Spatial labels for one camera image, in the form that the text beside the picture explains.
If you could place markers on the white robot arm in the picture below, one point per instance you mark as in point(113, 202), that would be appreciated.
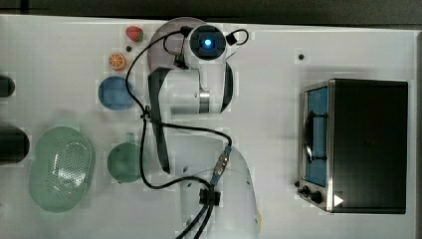
point(217, 197)

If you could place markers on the purple round plate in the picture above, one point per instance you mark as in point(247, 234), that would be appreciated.
point(164, 57)

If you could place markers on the blue round bowl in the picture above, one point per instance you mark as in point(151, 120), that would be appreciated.
point(113, 94)

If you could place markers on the peeled toy banana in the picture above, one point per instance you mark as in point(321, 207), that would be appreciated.
point(259, 221)

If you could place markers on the orange slice toy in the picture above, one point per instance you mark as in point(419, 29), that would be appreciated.
point(117, 61)

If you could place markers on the red toy strawberry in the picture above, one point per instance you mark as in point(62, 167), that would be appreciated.
point(135, 34)

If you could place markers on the green perforated colander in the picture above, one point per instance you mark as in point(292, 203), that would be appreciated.
point(60, 172)

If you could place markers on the large black pan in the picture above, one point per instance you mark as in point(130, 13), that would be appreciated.
point(14, 144)

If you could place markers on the small black pot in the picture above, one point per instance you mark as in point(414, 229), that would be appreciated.
point(7, 87)

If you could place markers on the green cup with handle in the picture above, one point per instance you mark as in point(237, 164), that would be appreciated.
point(123, 160)

